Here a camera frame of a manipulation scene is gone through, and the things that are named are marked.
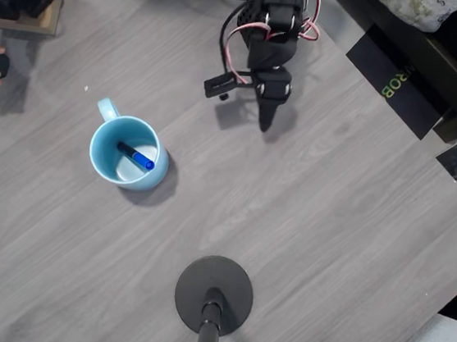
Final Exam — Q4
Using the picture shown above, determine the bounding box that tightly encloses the blue marker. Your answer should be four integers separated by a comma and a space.
113, 140, 158, 171

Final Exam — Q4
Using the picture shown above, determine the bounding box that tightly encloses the patterned white pillow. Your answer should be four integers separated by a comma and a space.
364, 0, 457, 36

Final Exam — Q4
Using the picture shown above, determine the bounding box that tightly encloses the black round-base camera stand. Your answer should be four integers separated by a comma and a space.
168, 250, 258, 342

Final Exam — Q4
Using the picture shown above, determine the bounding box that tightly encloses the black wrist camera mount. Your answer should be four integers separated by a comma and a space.
201, 65, 261, 106

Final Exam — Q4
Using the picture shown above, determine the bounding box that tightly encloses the red white servo wire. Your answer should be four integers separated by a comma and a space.
219, 19, 272, 86
295, 0, 325, 43

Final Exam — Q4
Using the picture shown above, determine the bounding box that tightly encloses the light blue mug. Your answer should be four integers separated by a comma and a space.
84, 95, 176, 196

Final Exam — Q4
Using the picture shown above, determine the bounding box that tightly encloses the black box with green letters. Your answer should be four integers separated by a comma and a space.
336, 20, 457, 144

